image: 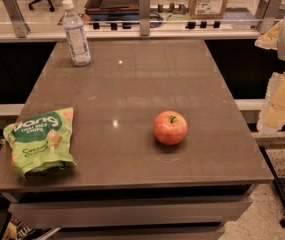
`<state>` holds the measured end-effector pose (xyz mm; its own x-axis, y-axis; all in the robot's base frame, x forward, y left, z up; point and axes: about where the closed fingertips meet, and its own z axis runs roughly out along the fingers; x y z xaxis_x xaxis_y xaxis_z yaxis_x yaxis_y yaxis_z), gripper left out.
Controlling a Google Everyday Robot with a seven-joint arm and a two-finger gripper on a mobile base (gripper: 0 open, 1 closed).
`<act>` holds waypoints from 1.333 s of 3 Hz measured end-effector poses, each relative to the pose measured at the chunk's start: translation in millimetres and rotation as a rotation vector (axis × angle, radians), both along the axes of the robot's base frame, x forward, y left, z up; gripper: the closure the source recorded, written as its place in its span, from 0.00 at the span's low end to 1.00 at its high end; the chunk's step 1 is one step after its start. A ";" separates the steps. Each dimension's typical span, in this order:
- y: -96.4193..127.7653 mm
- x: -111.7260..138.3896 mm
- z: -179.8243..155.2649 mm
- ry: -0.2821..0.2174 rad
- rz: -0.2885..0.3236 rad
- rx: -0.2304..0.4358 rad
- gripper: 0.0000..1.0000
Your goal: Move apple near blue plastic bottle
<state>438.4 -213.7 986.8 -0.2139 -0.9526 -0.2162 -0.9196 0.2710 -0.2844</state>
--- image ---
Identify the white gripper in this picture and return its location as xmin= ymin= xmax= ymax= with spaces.
xmin=254 ymin=17 xmax=285 ymax=134

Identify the red apple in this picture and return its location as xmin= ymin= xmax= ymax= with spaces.
xmin=153 ymin=111 xmax=188 ymax=145

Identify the clear plastic water bottle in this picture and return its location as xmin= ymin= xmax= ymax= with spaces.
xmin=62 ymin=0 xmax=91 ymax=66

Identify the cardboard box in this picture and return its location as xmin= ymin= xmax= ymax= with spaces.
xmin=188 ymin=0 xmax=228 ymax=19

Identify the black floor bar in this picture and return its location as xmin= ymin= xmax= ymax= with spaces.
xmin=260 ymin=147 xmax=285 ymax=228

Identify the lower grey drawer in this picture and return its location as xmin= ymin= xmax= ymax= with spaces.
xmin=51 ymin=226 xmax=225 ymax=240

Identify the grey drawer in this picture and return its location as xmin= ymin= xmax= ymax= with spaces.
xmin=51 ymin=226 xmax=225 ymax=240
xmin=9 ymin=196 xmax=252 ymax=228

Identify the upper grey drawer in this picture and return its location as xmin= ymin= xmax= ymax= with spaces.
xmin=9 ymin=196 xmax=252 ymax=228

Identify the green rice chips bag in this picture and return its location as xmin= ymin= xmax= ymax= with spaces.
xmin=3 ymin=107 xmax=74 ymax=178

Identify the snack packet in drawer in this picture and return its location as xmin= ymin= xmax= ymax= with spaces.
xmin=0 ymin=216 xmax=46 ymax=240

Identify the right metal glass post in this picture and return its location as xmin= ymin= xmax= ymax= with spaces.
xmin=255 ymin=0 xmax=282 ymax=34

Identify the metal glass post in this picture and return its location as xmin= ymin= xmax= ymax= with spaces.
xmin=139 ymin=0 xmax=150 ymax=36
xmin=2 ymin=0 xmax=29 ymax=38
xmin=255 ymin=0 xmax=282 ymax=34

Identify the middle metal glass post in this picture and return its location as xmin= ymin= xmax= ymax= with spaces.
xmin=139 ymin=0 xmax=150 ymax=36

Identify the left metal glass post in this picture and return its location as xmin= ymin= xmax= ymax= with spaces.
xmin=2 ymin=0 xmax=29 ymax=38

